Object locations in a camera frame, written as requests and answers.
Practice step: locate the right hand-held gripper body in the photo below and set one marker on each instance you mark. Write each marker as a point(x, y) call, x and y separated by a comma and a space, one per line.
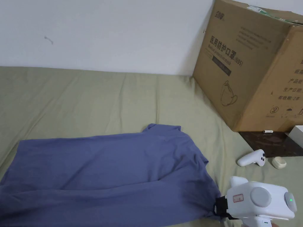
point(258, 201)

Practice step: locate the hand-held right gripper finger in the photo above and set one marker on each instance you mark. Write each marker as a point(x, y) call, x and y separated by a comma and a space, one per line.
point(217, 205)
point(228, 217)

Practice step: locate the blue shirt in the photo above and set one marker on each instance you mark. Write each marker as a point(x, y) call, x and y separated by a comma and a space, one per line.
point(106, 170)

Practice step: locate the person's right hand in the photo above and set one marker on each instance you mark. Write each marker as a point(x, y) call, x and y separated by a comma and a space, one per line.
point(287, 224)

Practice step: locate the white hand controller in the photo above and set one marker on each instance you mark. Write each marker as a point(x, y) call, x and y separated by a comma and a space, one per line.
point(251, 159)

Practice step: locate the small beige earbud case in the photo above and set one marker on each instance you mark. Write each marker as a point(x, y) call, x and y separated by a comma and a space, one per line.
point(278, 162)

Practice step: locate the small white battery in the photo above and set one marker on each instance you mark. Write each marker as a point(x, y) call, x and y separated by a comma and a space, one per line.
point(268, 130)

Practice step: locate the white flat box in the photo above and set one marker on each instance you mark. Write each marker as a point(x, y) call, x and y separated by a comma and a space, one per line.
point(297, 133)

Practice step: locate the large brown cardboard carton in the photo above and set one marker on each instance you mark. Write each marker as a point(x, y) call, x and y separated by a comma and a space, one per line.
point(248, 71)

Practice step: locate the bed with pale green sheet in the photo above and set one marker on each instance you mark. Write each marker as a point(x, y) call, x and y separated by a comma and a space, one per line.
point(94, 99)

